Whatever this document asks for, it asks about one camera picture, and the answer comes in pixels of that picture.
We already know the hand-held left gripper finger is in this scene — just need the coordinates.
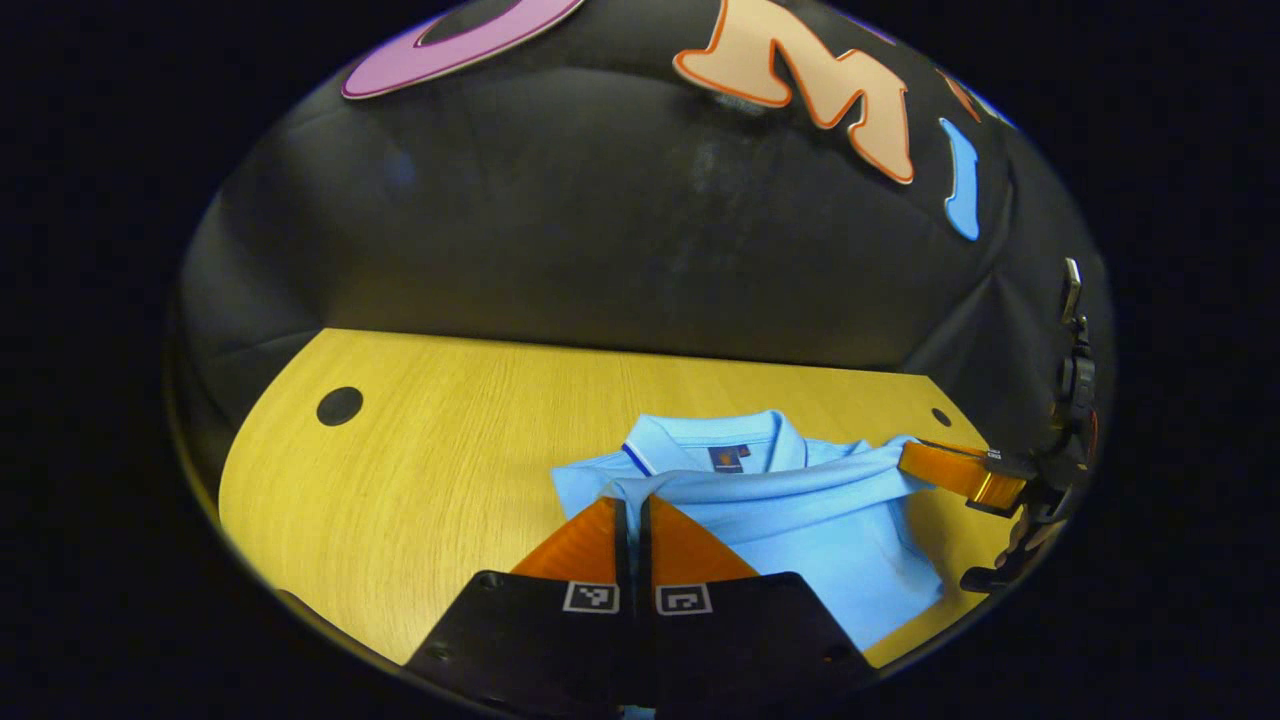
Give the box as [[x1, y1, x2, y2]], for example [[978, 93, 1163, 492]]
[[405, 497, 638, 720], [637, 495, 881, 720]]

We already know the light blue T-shirt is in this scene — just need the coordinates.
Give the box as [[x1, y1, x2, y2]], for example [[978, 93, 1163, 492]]
[[550, 408, 946, 651]]

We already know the black backdrop cloth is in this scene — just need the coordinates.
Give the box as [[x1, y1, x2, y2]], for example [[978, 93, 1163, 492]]
[[165, 0, 1116, 481]]

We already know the black camera on stand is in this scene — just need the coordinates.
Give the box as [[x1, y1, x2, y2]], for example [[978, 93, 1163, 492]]
[[1055, 258, 1101, 463]]

